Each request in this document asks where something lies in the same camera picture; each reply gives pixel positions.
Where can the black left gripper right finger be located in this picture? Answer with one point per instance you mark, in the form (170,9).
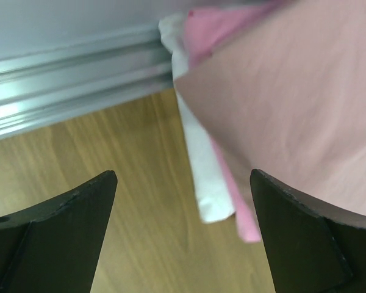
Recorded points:
(311,245)

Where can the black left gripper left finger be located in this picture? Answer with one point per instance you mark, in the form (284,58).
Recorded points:
(54,246)

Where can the dusty pink t shirt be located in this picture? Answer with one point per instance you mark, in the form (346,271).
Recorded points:
(289,97)

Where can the folded white t shirt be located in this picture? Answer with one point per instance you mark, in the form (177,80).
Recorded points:
(211,192)

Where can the folded pink t shirt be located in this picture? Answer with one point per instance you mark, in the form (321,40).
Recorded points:
(205,29)

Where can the aluminium frame rail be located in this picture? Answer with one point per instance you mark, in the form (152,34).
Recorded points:
(41,89)

